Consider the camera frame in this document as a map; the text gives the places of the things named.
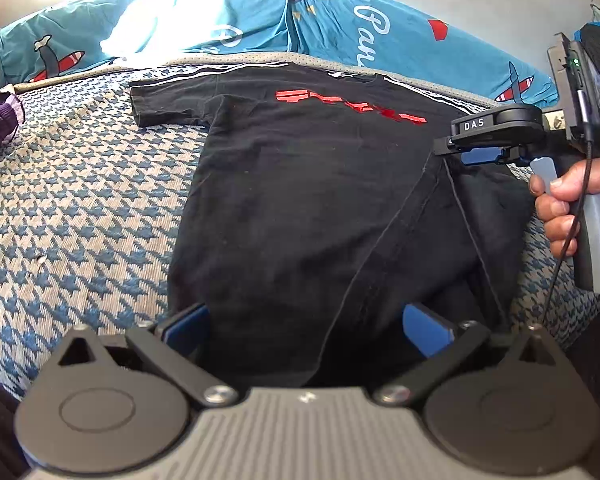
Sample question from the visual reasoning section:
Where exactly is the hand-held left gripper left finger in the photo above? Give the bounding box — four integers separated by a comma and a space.
57, 304, 241, 408

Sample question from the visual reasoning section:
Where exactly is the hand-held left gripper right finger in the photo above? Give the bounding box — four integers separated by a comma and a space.
377, 302, 561, 408

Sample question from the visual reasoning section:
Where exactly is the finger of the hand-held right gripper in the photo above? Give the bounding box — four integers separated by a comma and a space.
460, 148, 513, 167
432, 136, 507, 157

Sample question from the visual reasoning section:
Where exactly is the black t-shirt red print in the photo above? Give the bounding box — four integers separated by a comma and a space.
129, 60, 536, 389

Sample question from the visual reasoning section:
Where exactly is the person's right hand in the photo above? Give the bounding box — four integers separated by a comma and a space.
528, 155, 600, 261

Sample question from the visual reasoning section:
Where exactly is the houndstooth covered sofa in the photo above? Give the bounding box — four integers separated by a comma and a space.
0, 52, 600, 401

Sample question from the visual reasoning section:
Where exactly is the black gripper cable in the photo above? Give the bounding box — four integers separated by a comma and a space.
536, 95, 597, 332

